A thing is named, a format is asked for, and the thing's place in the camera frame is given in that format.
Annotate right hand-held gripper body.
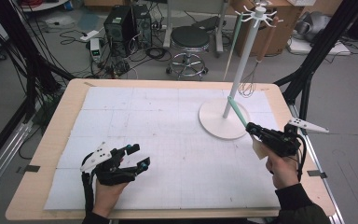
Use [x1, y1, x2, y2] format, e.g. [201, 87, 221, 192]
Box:
[259, 117, 330, 158]

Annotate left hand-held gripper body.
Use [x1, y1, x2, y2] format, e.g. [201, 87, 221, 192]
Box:
[79, 142, 138, 187]

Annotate white hook rack stand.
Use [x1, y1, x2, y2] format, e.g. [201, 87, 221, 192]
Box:
[198, 4, 283, 141]

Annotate wire whisk with wooden handle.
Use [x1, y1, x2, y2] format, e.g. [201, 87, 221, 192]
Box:
[238, 16, 281, 98]

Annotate beige spatula with green handle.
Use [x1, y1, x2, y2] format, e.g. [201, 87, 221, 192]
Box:
[223, 13, 244, 81]

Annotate person's left hand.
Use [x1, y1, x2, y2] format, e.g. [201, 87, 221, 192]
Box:
[92, 180, 130, 218]

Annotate person's right hand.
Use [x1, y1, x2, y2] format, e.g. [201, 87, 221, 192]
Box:
[265, 153, 299, 190]

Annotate black tape strip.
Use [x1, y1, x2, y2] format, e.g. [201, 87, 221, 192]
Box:
[16, 164, 41, 174]
[307, 170, 328, 179]

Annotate white foam mat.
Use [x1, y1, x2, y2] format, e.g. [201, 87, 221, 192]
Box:
[43, 86, 299, 211]

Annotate wooden table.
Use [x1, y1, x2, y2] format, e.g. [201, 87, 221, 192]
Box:
[5, 77, 337, 221]

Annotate brown cardboard box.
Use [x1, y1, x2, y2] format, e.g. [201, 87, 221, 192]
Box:
[230, 0, 304, 58]

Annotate white flat board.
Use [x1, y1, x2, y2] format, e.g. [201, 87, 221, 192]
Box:
[287, 36, 352, 56]

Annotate white power supply unit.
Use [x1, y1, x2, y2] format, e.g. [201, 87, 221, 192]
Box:
[89, 37, 103, 63]

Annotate black round stool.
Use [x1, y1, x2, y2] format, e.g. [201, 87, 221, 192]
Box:
[166, 25, 211, 81]

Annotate black flat device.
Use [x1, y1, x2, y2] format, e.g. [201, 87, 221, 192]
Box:
[192, 15, 220, 32]

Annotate grey bag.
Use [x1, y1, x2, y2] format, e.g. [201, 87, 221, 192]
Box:
[295, 11, 332, 43]

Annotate large black computer tower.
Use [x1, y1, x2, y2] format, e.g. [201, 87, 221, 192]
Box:
[103, 5, 138, 58]

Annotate white power strip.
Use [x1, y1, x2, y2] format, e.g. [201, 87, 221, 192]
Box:
[79, 29, 101, 43]

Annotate slim black computer tower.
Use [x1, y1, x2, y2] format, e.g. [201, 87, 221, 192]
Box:
[132, 4, 153, 49]

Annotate white round table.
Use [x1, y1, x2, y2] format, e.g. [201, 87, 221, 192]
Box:
[20, 0, 69, 13]

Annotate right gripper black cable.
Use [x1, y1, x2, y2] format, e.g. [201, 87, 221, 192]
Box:
[295, 133, 308, 183]

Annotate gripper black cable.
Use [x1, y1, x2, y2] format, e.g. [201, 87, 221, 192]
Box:
[295, 133, 308, 183]
[81, 171, 95, 214]

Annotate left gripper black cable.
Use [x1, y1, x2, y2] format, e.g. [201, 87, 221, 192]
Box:
[81, 171, 95, 214]

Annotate aluminium rail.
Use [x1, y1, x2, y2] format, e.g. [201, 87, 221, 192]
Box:
[0, 120, 34, 204]
[287, 104, 346, 224]

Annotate coiled black cable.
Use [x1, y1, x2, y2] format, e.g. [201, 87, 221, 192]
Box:
[145, 46, 172, 63]

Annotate black metal frame stand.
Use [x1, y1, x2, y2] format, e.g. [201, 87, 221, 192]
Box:
[0, 0, 76, 125]
[273, 0, 358, 136]

